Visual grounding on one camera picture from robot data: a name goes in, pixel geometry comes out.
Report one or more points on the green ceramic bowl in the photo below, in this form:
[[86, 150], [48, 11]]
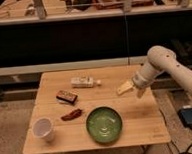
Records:
[[104, 125]]

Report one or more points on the red chili pepper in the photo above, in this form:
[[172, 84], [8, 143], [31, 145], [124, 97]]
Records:
[[74, 114]]

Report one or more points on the white plastic bottle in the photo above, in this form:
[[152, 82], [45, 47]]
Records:
[[85, 82]]

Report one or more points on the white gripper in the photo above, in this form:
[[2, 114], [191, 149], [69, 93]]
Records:
[[141, 79]]

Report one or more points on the white paper cup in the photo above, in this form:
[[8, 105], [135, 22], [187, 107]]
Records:
[[43, 129]]

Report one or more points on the brown chocolate bar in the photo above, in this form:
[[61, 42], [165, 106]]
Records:
[[66, 96]]

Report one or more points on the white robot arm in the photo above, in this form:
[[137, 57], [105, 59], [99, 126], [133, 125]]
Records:
[[159, 60]]

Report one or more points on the black foot pedal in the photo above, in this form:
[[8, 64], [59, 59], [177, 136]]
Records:
[[185, 116]]

